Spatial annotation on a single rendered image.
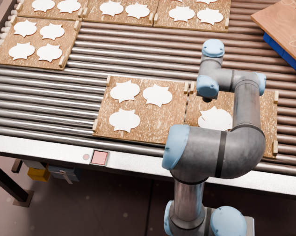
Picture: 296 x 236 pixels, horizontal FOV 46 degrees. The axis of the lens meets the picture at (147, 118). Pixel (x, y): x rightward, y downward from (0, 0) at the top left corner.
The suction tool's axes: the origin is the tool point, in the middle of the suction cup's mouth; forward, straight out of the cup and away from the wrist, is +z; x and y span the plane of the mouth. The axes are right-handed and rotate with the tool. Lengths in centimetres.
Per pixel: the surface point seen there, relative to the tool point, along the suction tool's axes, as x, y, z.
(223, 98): -14.5, -6.2, 18.4
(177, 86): -16.4, 17.0, 18.4
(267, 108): -13.7, -26.6, 18.4
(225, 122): 0.0, -9.1, 15.9
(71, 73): -14, 74, 21
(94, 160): 31, 43, 19
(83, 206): 31, 73, 112
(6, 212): 49, 123, 112
